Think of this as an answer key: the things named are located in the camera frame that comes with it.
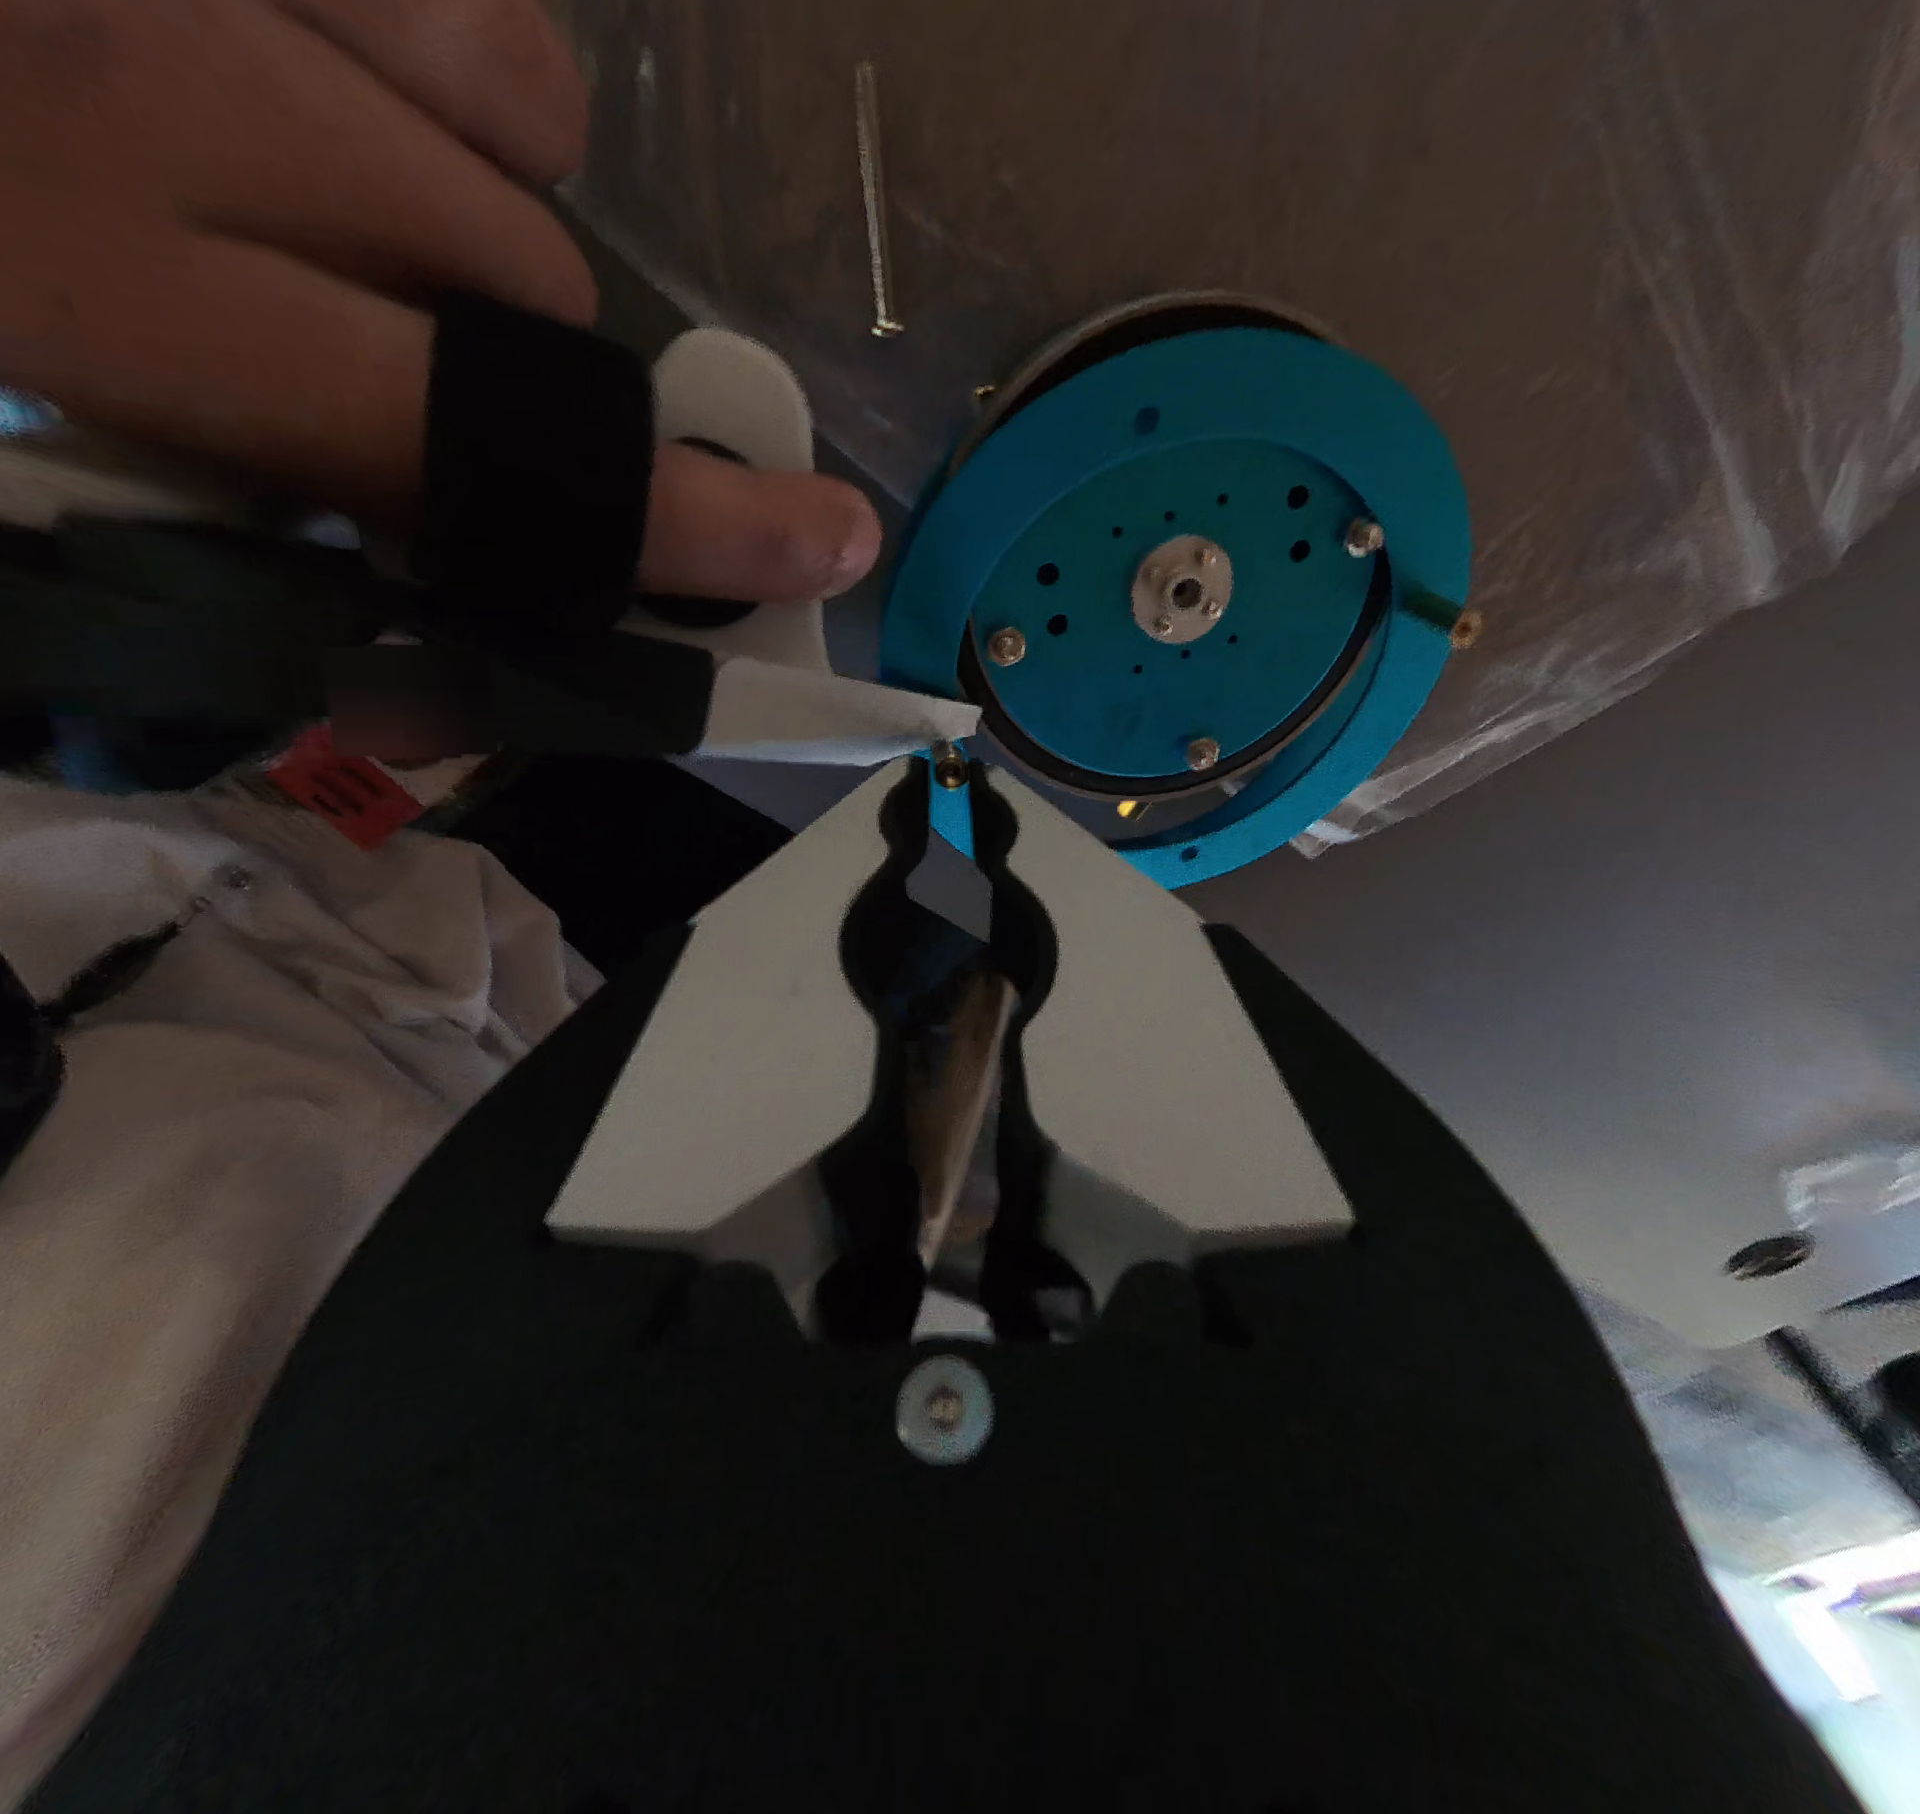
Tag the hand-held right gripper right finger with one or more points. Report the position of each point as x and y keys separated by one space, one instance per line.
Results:
x=1171 y=1079

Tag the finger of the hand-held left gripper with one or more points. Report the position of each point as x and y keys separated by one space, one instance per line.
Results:
x=840 y=719

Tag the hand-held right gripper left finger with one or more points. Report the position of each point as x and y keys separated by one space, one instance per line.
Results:
x=721 y=1079

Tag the brass standoff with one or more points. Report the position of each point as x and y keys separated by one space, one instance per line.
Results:
x=947 y=755
x=1452 y=623

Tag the blue round metal turntable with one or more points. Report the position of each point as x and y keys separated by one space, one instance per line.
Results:
x=1201 y=405

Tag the grey desk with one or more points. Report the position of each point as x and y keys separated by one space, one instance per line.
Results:
x=1574 y=974

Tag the person's left hand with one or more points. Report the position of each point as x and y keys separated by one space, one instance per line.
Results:
x=225 y=165

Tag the red id badge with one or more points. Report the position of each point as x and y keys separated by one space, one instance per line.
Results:
x=345 y=787

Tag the long steel screw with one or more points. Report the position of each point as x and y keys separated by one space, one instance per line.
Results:
x=878 y=195

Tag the person's beige shirt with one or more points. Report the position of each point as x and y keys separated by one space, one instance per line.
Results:
x=225 y=1094

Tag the clear plastic bag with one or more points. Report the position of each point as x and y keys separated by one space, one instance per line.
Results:
x=1574 y=268

